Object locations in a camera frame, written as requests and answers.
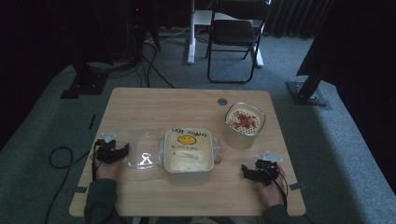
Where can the clear container with plastic bag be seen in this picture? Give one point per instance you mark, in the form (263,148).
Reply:
(188,154)

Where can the black marker strip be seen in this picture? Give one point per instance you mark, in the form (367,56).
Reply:
(92,122)

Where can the black stand with base plate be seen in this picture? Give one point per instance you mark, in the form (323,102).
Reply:
(85,82)

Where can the dark curtain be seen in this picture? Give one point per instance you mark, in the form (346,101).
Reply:
(295,15)

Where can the clear plastic lid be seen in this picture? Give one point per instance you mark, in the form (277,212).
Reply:
(144,150)

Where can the grey round table grommet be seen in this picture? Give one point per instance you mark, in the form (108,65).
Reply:
(222,101)

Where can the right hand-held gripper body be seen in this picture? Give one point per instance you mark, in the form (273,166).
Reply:
(267,169)

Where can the clear container with white strainer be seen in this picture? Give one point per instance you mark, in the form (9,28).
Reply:
(244,124)

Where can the grey tape piece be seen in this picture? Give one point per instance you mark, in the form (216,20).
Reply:
(297,186)
(80,189)

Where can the black slanted stand with base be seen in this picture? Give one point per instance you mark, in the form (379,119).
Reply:
(309,90)

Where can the person's right hand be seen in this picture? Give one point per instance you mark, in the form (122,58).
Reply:
(272,192)

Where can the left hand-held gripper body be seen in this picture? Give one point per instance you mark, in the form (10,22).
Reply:
(106,151)

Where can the black folding chair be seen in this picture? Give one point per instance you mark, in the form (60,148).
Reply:
(236,34)

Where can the person's left hand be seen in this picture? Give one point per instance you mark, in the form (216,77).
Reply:
(106,170)

